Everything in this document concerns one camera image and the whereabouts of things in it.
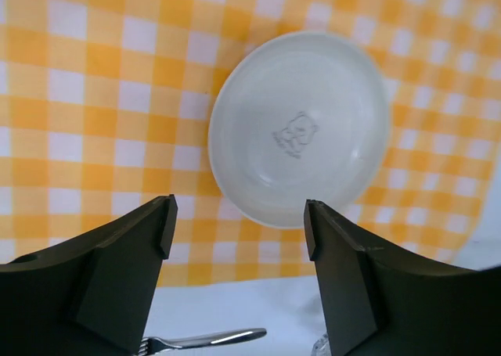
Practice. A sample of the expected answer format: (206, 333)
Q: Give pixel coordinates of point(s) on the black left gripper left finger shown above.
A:
(89, 295)

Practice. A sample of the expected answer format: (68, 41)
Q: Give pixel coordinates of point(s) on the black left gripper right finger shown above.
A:
(381, 299)

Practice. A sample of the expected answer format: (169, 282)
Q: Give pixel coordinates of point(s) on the clear plastic cup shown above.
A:
(321, 347)

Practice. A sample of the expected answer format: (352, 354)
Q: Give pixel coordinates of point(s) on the silver fork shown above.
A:
(154, 345)

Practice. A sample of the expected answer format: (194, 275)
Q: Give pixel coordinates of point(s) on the cream round plate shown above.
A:
(304, 116)

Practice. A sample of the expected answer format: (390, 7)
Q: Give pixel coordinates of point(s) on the yellow white checkered cloth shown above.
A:
(105, 105)

